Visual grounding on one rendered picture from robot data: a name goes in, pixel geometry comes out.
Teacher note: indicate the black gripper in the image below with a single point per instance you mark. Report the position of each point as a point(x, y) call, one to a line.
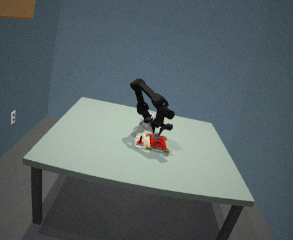
point(164, 127)

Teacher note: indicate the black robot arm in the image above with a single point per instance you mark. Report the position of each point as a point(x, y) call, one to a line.
point(157, 100)

